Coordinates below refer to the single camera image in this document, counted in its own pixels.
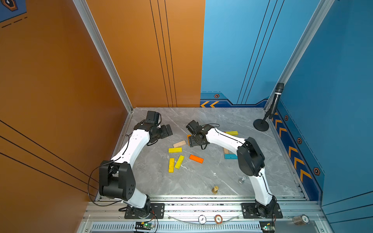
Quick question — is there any yellow block horizontal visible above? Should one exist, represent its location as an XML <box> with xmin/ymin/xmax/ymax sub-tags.
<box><xmin>168</xmin><ymin>147</ymin><xmax>183</xmax><ymax>153</ymax></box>

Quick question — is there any yellow block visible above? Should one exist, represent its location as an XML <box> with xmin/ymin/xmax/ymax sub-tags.
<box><xmin>168</xmin><ymin>158</ymin><xmax>175</xmax><ymax>173</ymax></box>
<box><xmin>225</xmin><ymin>131</ymin><xmax>239</xmax><ymax>136</ymax></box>
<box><xmin>175</xmin><ymin>155</ymin><xmax>185</xmax><ymax>169</ymax></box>

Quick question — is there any teal block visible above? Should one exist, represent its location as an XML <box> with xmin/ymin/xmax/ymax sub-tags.
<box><xmin>224</xmin><ymin>154</ymin><xmax>238</xmax><ymax>160</ymax></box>

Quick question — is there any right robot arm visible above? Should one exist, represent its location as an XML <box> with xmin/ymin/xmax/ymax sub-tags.
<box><xmin>186</xmin><ymin>120</ymin><xmax>277</xmax><ymax>218</ymax></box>

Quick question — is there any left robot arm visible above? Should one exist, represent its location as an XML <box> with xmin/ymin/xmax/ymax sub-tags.
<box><xmin>99</xmin><ymin>121</ymin><xmax>173</xmax><ymax>218</ymax></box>

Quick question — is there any yellow block tilted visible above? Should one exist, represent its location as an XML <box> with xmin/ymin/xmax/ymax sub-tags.
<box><xmin>175</xmin><ymin>155</ymin><xmax>185</xmax><ymax>169</ymax></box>

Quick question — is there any brass weight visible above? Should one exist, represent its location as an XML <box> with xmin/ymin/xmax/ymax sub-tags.
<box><xmin>211</xmin><ymin>186</ymin><xmax>219</xmax><ymax>194</ymax></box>

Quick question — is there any silver weight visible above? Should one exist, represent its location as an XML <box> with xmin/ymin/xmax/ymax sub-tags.
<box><xmin>239</xmin><ymin>177</ymin><xmax>246</xmax><ymax>184</ymax></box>

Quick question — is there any black microphone on stand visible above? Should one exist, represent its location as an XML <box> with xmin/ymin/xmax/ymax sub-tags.
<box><xmin>253</xmin><ymin>83</ymin><xmax>285</xmax><ymax>132</ymax></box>

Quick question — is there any white round token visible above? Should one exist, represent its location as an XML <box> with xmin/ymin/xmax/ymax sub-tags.
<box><xmin>198</xmin><ymin>215</ymin><xmax>207</xmax><ymax>225</ymax></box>

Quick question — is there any copper round token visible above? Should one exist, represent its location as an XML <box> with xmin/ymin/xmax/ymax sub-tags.
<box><xmin>214</xmin><ymin>215</ymin><xmax>223</xmax><ymax>224</ymax></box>

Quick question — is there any left green circuit board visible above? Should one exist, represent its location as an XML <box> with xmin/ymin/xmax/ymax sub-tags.
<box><xmin>135</xmin><ymin>221</ymin><xmax>154</xmax><ymax>231</ymax></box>

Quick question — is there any green circuit board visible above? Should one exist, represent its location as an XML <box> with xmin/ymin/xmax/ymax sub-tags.
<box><xmin>259</xmin><ymin>221</ymin><xmax>275</xmax><ymax>233</ymax></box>
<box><xmin>135</xmin><ymin>221</ymin><xmax>154</xmax><ymax>231</ymax></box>

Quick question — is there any right green circuit board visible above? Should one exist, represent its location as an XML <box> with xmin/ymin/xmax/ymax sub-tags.
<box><xmin>259</xmin><ymin>221</ymin><xmax>275</xmax><ymax>233</ymax></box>

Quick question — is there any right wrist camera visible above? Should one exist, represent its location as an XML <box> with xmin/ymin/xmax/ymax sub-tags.
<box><xmin>186</xmin><ymin>120</ymin><xmax>201</xmax><ymax>135</ymax></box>

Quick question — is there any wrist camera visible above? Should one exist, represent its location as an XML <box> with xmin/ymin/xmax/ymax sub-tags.
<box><xmin>186</xmin><ymin>120</ymin><xmax>201</xmax><ymax>135</ymax></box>
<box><xmin>145</xmin><ymin>111</ymin><xmax>162</xmax><ymax>126</ymax></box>

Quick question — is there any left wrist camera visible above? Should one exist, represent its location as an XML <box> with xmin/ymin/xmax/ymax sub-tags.
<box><xmin>145</xmin><ymin>111</ymin><xmax>162</xmax><ymax>126</ymax></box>

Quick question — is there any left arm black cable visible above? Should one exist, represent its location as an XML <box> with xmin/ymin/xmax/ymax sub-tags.
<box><xmin>87</xmin><ymin>133</ymin><xmax>132</xmax><ymax>207</ymax></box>

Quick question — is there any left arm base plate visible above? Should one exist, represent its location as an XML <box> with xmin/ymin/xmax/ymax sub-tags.
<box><xmin>124</xmin><ymin>203</ymin><xmax>165</xmax><ymax>219</ymax></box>

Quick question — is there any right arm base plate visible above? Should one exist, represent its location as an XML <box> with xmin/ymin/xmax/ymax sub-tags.
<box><xmin>241</xmin><ymin>203</ymin><xmax>283</xmax><ymax>219</ymax></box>

